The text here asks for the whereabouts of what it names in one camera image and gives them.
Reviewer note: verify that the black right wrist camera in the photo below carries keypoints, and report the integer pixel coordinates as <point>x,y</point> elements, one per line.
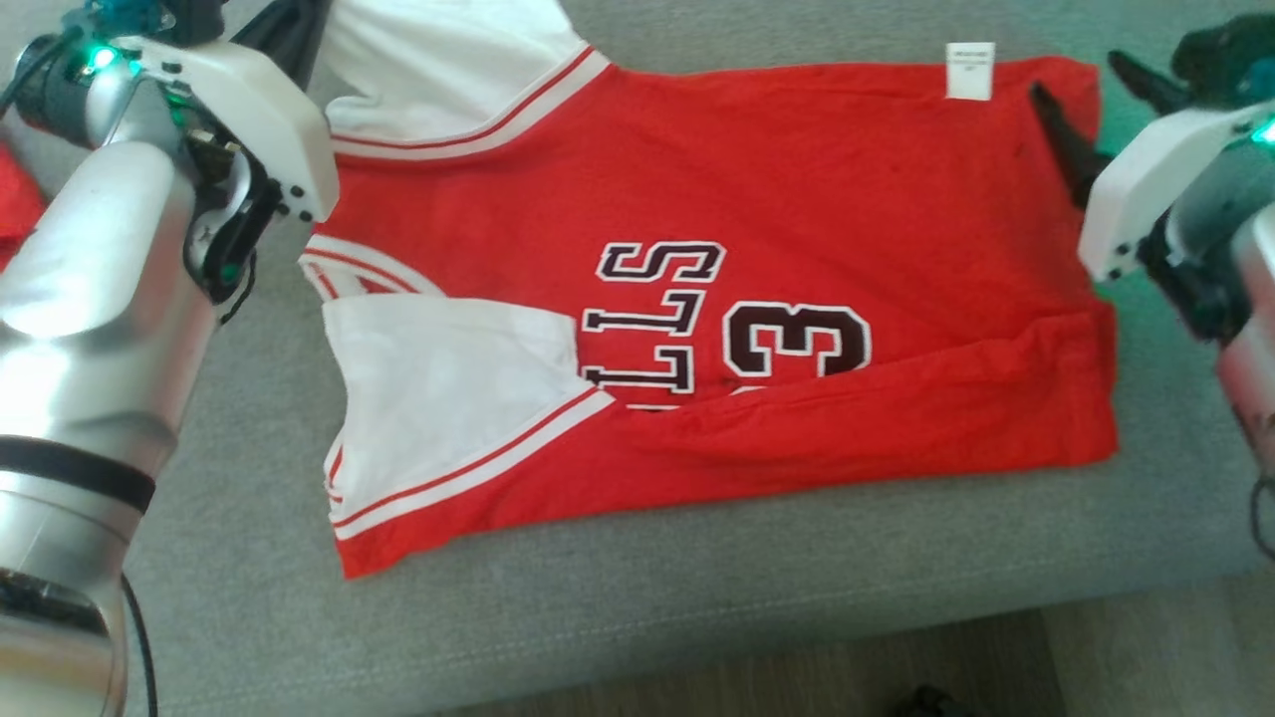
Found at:
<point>1225,55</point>

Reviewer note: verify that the red white basketball jersey shirt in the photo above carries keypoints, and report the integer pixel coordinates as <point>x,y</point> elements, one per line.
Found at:
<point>797,199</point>

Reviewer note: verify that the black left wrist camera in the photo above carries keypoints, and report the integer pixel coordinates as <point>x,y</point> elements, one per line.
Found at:
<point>194,18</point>

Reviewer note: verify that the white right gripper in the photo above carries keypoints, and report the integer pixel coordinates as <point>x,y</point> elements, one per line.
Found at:
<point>1146,179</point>

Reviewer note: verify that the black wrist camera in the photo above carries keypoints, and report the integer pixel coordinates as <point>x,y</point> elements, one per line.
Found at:
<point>1225,55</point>
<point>194,18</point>

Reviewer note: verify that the red shorts with white hem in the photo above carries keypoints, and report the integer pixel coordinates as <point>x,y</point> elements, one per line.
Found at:
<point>15,209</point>

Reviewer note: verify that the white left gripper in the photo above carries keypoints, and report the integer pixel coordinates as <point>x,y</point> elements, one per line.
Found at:
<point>259,129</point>

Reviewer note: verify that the grey fabric sofa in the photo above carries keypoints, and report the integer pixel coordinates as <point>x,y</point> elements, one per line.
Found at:
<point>697,617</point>

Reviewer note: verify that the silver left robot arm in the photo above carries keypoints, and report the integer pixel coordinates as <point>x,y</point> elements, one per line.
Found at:
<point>90,349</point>

